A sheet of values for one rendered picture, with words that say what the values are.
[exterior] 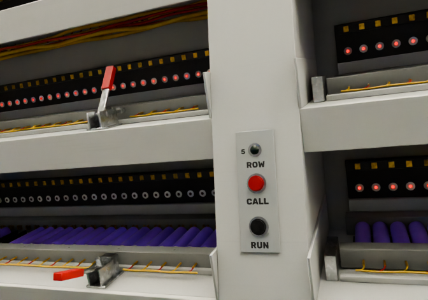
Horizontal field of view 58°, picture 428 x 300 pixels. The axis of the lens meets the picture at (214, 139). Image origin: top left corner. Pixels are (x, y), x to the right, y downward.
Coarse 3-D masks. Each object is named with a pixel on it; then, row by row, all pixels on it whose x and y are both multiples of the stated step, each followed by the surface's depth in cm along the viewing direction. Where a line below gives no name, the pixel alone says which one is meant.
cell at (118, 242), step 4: (132, 228) 59; (136, 228) 60; (124, 232) 58; (128, 232) 58; (132, 232) 58; (120, 236) 57; (124, 236) 57; (128, 236) 57; (116, 240) 55; (120, 240) 56; (124, 240) 56; (108, 244) 54; (112, 244) 54; (116, 244) 55
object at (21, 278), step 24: (0, 216) 76; (216, 264) 40; (0, 288) 51; (24, 288) 49; (48, 288) 48; (72, 288) 47; (96, 288) 46; (120, 288) 45; (144, 288) 45; (168, 288) 44; (192, 288) 43; (216, 288) 40
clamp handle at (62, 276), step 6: (96, 258) 47; (96, 264) 47; (102, 264) 47; (66, 270) 43; (72, 270) 43; (78, 270) 43; (84, 270) 44; (90, 270) 45; (96, 270) 46; (54, 276) 41; (60, 276) 41; (66, 276) 41; (72, 276) 42; (78, 276) 43
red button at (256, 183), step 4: (252, 176) 39; (256, 176) 39; (248, 180) 39; (252, 180) 39; (256, 180) 39; (260, 180) 39; (248, 184) 39; (252, 184) 39; (256, 184) 39; (260, 184) 39; (252, 188) 39; (256, 188) 39; (260, 188) 39
